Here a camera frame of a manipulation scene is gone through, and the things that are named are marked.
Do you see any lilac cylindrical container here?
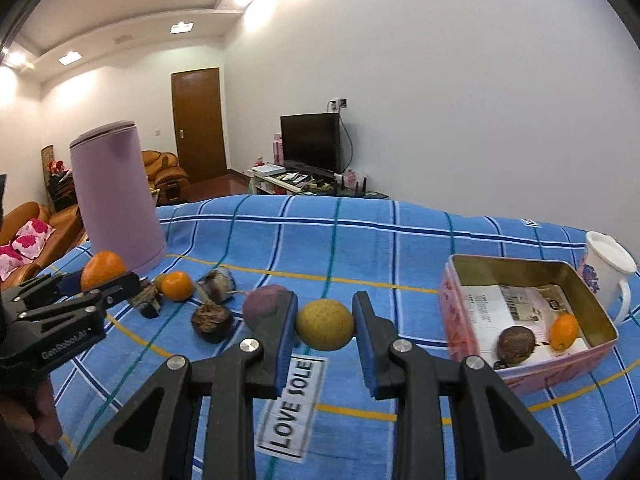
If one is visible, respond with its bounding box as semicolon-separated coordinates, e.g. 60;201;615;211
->
69;120;167;272

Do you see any blue plaid blanket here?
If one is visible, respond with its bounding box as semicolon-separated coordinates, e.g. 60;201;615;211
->
0;194;640;480

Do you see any yellow round fruit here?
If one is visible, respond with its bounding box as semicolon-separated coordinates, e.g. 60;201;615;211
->
295;298;355;352

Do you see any white tv stand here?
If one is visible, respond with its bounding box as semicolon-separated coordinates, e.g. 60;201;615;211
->
245;162;388;200

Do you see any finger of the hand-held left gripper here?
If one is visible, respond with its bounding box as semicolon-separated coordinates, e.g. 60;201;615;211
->
14;271;142;327
0;270;86;312

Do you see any small oval orange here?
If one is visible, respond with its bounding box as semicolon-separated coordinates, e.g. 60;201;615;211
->
549;313;581;352

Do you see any brown wooden door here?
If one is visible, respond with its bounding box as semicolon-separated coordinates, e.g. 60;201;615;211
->
171;67;228;185

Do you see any purple passion fruit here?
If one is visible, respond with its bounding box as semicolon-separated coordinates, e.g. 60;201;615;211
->
242;284;290;333

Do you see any small round mandarin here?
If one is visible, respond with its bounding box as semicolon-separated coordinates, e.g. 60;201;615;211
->
161;271;195;302

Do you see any tan leather sofa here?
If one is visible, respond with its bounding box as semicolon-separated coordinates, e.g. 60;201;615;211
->
0;202;88;291

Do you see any black wifi router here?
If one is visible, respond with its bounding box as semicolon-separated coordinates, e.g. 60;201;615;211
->
336;172;373;197

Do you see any pink heart print pillow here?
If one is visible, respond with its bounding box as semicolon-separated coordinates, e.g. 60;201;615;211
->
0;244;24;281
11;218;56;261

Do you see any dark power cable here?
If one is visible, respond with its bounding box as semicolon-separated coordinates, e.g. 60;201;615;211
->
340;109;357;173

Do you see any dark cluttered shelf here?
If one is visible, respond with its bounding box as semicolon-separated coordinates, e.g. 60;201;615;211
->
40;145;77;212

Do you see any dark brown passion fruit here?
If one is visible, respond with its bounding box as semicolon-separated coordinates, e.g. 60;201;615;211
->
494;326;537;370

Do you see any large orange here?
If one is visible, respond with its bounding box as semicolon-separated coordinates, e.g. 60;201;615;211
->
80;251;128;292

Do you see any tan leather armchair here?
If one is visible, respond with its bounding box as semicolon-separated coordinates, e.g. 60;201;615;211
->
140;150;191;206

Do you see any black television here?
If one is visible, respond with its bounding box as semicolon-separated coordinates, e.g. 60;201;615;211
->
280;113;342;173

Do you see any person's left hand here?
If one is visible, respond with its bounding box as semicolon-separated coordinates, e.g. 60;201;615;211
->
0;377;64;447

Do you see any pink tin box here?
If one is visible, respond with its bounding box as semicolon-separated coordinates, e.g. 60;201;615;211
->
438;254;619;395

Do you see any brown fuzzy object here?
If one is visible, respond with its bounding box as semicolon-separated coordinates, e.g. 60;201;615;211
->
190;301;234;345

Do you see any white paper cup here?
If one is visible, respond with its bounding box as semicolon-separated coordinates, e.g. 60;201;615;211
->
577;230;638;328

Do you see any printed paper sheet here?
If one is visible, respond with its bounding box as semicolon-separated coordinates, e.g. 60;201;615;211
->
460;284;588;368

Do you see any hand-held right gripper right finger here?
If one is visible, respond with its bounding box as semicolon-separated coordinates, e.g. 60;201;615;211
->
351;290;581;480

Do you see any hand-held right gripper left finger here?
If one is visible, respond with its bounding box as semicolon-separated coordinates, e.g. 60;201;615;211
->
62;290;299;480

